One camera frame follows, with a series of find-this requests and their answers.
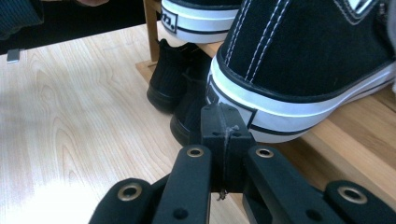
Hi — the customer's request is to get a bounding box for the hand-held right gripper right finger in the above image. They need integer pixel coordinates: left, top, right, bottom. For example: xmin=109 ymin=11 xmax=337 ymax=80
xmin=221 ymin=104 xmax=258 ymax=192

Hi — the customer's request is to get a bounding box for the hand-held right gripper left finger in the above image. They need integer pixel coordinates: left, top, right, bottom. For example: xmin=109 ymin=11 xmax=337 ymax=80
xmin=200 ymin=104 xmax=228 ymax=192

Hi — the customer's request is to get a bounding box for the black shoe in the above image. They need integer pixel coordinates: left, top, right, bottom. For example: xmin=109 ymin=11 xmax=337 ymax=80
xmin=169 ymin=71 xmax=216 ymax=147
xmin=146 ymin=38 xmax=213 ymax=115

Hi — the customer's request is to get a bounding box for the black white canvas sneaker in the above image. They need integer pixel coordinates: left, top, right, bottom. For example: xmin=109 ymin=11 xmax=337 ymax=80
xmin=205 ymin=0 xmax=396 ymax=144
xmin=160 ymin=0 xmax=244 ymax=45

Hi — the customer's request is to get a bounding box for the wooden shoe rack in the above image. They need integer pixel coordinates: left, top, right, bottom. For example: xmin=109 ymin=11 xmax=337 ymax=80
xmin=134 ymin=0 xmax=396 ymax=209

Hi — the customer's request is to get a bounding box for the tape piece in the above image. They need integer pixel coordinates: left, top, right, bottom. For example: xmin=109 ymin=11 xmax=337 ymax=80
xmin=6 ymin=48 xmax=21 ymax=63

